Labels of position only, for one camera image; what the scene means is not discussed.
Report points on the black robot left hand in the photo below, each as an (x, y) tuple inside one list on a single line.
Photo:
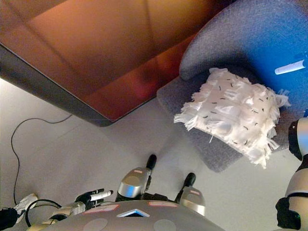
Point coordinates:
[(89, 197)]

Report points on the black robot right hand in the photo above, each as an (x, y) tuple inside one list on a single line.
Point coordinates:
[(288, 68)]

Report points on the white fringed pillow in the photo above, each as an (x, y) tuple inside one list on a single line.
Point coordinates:
[(231, 113)]

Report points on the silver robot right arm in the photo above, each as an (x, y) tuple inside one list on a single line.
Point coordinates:
[(298, 185)]

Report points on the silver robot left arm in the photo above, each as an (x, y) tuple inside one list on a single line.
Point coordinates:
[(69, 208)]

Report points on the grey fabric sofa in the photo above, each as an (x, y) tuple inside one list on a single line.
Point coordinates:
[(228, 36)]

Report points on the silver robot left leg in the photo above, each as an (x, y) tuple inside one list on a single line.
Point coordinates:
[(132, 185)]

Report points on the silver robot leg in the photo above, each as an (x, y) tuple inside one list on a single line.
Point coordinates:
[(192, 197), (132, 185)]

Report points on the grey robot torso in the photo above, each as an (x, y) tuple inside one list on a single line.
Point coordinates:
[(144, 221)]

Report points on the silver robot right leg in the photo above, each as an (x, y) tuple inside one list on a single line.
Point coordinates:
[(192, 197)]

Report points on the red-brown wooden table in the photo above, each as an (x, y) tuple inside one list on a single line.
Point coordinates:
[(96, 60)]

